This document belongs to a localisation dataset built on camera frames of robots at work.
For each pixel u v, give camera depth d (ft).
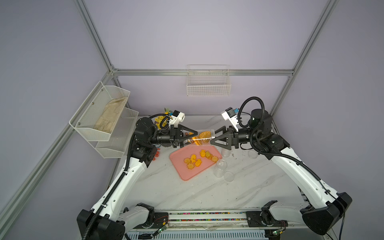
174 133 1.72
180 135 1.71
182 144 1.80
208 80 3.14
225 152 3.20
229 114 1.74
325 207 1.27
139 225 1.90
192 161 3.05
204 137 1.91
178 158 3.16
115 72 3.05
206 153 3.16
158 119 2.01
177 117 1.92
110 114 2.63
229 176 2.91
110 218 1.24
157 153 3.28
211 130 1.83
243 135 1.76
